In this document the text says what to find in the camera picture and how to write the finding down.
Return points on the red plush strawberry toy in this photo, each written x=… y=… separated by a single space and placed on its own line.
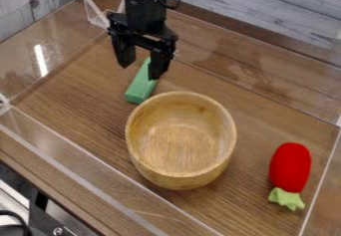
x=289 y=171

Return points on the brown wooden bowl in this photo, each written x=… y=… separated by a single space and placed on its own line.
x=180 y=138

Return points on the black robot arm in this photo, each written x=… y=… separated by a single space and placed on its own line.
x=140 y=27

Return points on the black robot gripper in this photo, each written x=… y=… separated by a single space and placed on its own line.
x=140 y=27

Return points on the clear acrylic corner bracket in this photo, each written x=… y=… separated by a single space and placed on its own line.
x=96 y=16

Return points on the green rectangular block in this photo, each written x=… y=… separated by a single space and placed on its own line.
x=141 y=85

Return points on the black metal table bracket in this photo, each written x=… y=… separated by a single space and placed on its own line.
x=41 y=221

